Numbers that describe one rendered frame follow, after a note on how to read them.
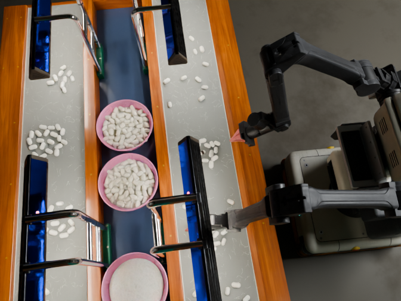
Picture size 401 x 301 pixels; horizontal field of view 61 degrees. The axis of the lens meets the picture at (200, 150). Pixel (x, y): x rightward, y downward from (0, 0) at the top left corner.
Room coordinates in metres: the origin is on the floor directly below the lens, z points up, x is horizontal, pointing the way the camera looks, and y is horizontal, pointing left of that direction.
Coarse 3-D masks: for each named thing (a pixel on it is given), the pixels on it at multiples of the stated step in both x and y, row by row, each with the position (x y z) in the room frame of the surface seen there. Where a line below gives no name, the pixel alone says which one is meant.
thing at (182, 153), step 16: (192, 144) 0.45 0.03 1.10; (192, 160) 0.39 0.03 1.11; (192, 176) 0.33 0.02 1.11; (192, 192) 0.27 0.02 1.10; (192, 208) 0.22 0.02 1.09; (208, 208) 0.23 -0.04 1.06; (192, 224) 0.17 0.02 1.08; (208, 224) 0.17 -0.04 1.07; (192, 240) 0.12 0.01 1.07; (208, 240) 0.12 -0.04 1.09; (192, 256) 0.07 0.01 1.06; (208, 256) 0.07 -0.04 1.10; (208, 272) 0.02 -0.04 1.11; (208, 288) -0.03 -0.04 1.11
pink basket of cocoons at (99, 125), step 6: (114, 102) 0.78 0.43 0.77; (120, 102) 0.79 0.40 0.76; (126, 102) 0.79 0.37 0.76; (132, 102) 0.79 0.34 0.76; (138, 102) 0.79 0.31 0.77; (108, 108) 0.75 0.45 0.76; (138, 108) 0.77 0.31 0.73; (144, 108) 0.76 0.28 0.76; (102, 114) 0.72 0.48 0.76; (108, 114) 0.74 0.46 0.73; (150, 114) 0.73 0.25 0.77; (102, 120) 0.70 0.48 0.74; (150, 120) 0.70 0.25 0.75; (96, 126) 0.65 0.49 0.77; (102, 126) 0.67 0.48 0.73; (150, 126) 0.67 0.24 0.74; (102, 132) 0.64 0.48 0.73; (150, 132) 0.63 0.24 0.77; (102, 138) 0.60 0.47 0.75; (108, 144) 0.58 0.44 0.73; (120, 150) 0.54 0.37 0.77; (126, 150) 0.54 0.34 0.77
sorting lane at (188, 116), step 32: (160, 0) 1.45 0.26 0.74; (192, 0) 1.46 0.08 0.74; (160, 32) 1.23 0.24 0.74; (192, 32) 1.24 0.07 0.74; (160, 64) 1.03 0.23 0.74; (192, 64) 1.04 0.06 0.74; (192, 96) 0.85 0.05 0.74; (192, 128) 0.67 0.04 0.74; (224, 128) 0.68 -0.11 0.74; (224, 160) 0.52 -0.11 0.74; (224, 192) 0.37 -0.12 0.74; (224, 256) 0.09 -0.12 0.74; (192, 288) -0.04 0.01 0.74; (224, 288) -0.04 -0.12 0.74; (256, 288) -0.03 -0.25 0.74
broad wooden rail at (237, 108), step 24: (216, 0) 1.44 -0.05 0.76; (216, 24) 1.28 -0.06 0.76; (216, 48) 1.13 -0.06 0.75; (240, 72) 0.98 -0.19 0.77; (240, 96) 0.85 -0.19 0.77; (240, 120) 0.72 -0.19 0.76; (240, 144) 0.59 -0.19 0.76; (240, 168) 0.47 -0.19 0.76; (240, 192) 0.37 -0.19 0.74; (264, 192) 0.37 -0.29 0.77; (264, 240) 0.16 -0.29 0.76; (264, 264) 0.07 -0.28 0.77; (264, 288) -0.03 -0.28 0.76
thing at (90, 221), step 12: (24, 216) 0.17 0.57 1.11; (36, 216) 0.17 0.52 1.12; (48, 216) 0.17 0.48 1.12; (60, 216) 0.17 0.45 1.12; (72, 216) 0.17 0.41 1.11; (84, 216) 0.19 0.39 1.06; (96, 228) 0.17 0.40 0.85; (108, 228) 0.19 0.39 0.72; (96, 240) 0.13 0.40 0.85; (108, 240) 0.14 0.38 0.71; (96, 252) 0.08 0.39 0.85; (108, 252) 0.09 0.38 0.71; (24, 264) 0.02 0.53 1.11; (36, 264) 0.02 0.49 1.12; (48, 264) 0.02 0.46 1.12; (60, 264) 0.03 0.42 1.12; (72, 264) 0.03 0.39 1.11; (84, 264) 0.03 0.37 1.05; (96, 264) 0.03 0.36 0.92; (108, 264) 0.04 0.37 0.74
